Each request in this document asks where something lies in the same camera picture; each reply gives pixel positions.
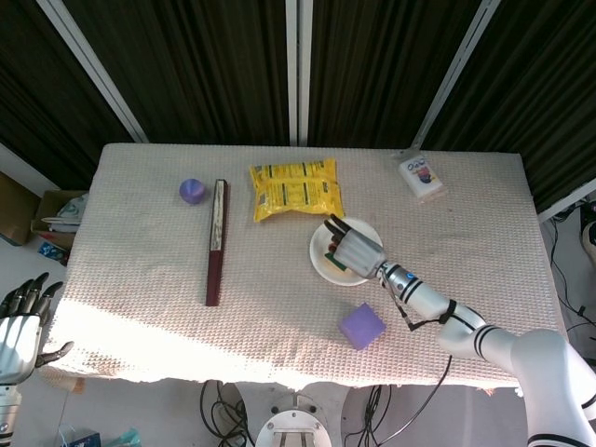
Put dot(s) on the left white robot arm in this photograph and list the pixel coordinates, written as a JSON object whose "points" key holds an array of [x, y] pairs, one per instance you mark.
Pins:
{"points": [[8, 414]]}

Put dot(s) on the purple foam cube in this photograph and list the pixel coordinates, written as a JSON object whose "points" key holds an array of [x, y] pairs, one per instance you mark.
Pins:
{"points": [[363, 326]]}

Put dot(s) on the dark pleated curtain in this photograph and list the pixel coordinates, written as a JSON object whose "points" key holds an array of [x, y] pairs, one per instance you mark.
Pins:
{"points": [[535, 93], [37, 107], [195, 70], [382, 70]]}

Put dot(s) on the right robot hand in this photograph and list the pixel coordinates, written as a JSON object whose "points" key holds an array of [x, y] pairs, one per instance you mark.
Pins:
{"points": [[358, 253]]}

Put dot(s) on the dark red folded fan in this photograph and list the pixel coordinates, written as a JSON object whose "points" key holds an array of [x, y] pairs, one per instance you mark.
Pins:
{"points": [[217, 242]]}

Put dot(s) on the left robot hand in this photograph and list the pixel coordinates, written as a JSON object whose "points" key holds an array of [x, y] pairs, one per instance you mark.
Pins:
{"points": [[18, 335]]}

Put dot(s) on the flat brown cardboard box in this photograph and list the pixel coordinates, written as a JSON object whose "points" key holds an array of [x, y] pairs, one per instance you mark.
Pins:
{"points": [[16, 209]]}

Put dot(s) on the blue purple ball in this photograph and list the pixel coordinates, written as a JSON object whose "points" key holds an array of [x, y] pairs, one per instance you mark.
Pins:
{"points": [[192, 192]]}

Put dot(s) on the white tissue pack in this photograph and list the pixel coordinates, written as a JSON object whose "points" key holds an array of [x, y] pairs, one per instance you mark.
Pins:
{"points": [[421, 179]]}

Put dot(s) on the white round plate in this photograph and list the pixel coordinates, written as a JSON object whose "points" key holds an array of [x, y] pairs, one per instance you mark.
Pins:
{"points": [[321, 261]]}

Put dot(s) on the white upright frame post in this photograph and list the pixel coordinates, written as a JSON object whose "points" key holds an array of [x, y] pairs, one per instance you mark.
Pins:
{"points": [[299, 70]]}

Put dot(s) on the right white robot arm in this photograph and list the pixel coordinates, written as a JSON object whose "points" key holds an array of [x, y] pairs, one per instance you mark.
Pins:
{"points": [[512, 349]]}

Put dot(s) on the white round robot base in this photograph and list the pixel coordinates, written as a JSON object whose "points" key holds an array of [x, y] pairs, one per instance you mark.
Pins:
{"points": [[295, 428]]}

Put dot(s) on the green orange small object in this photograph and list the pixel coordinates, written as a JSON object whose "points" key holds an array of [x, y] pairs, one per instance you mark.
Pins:
{"points": [[336, 263]]}

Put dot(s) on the yellow snack bag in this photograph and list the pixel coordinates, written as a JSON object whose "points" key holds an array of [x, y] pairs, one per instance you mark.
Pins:
{"points": [[298, 191]]}

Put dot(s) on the open cardboard box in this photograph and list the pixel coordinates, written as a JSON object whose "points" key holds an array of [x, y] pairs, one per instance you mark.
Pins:
{"points": [[58, 219]]}

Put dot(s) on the white waffle tablecloth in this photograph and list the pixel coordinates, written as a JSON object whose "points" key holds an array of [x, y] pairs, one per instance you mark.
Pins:
{"points": [[153, 261]]}

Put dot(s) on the white slanted frame post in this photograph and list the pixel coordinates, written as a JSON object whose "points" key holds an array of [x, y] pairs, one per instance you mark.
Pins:
{"points": [[454, 70], [93, 70]]}

